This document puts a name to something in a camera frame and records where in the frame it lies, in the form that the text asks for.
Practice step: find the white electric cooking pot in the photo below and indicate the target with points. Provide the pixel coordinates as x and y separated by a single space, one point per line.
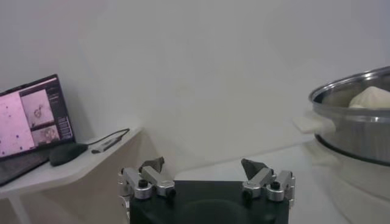
359 194

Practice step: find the black computer mouse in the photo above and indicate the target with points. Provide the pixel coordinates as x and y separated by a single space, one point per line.
67 153

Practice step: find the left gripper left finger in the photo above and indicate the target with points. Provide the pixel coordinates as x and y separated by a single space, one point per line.
152 179

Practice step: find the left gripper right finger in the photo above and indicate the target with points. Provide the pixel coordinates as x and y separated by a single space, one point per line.
262 179

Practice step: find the stainless steel steamer basket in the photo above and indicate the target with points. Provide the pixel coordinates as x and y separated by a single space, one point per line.
359 137

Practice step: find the black open laptop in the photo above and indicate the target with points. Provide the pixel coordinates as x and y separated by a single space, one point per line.
18 121

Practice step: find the white steamed baozi bun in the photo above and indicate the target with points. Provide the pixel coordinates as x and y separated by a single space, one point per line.
373 98

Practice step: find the white side desk with mouse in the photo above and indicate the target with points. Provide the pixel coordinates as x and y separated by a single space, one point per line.
76 188

